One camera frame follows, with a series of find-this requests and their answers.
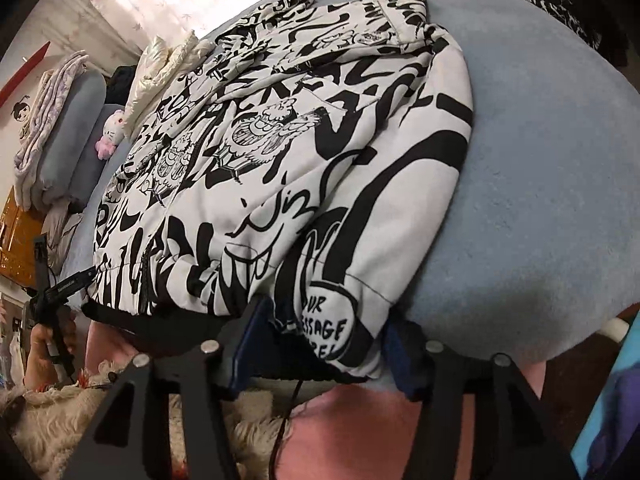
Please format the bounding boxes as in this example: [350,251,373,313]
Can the blue fleece bed blanket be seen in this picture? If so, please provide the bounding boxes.
[56,0,640,396]

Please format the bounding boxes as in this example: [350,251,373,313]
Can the fluffy cream rug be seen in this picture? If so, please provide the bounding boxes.
[0,358,296,480]

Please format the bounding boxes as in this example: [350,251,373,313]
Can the grey blue pillow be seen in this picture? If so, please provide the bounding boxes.
[32,70,120,209]

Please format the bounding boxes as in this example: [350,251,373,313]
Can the pink clothing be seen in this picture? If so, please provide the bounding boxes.
[84,318,547,480]

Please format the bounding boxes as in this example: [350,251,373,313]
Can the person left hand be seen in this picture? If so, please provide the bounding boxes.
[23,307,77,391]

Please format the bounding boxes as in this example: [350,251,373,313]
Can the pink and white plush toy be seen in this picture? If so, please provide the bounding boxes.
[94,110,130,160]

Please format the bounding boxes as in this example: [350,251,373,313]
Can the folded lavender quilt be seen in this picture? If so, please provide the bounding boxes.
[13,50,89,211]

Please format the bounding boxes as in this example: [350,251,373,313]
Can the black and white graffiti hoodie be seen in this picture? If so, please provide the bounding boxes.
[84,0,473,379]

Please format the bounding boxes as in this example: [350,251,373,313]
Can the black white patterned garment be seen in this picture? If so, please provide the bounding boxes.
[525,0,602,51]

